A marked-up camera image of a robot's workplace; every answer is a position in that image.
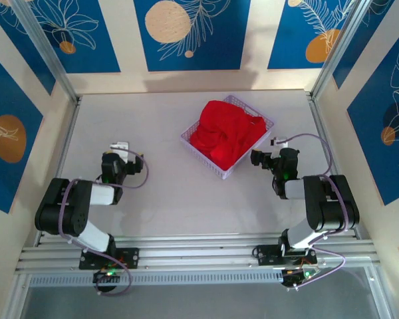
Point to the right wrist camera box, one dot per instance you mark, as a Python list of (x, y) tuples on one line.
[(279, 141)]

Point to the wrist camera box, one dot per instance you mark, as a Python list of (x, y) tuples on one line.
[(119, 146), (279, 141)]

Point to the aluminium table side rail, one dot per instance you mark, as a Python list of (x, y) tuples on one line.
[(320, 126), (66, 143)]

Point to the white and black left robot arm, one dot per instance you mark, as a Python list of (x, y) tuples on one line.
[(63, 212)]

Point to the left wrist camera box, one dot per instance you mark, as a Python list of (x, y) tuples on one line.
[(119, 146)]

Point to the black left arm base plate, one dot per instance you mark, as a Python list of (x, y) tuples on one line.
[(129, 257)]

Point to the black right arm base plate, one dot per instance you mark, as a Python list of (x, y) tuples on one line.
[(264, 254)]

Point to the red printed t-shirt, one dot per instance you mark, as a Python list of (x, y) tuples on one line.
[(226, 133)]

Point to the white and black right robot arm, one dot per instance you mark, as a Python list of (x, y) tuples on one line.
[(332, 206)]

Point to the aluminium rail frame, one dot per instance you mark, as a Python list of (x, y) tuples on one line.
[(193, 252)]

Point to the lavender perforated plastic basket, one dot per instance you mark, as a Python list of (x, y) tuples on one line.
[(189, 139)]

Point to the aluminium corner post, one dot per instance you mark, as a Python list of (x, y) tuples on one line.
[(342, 43), (43, 50)]

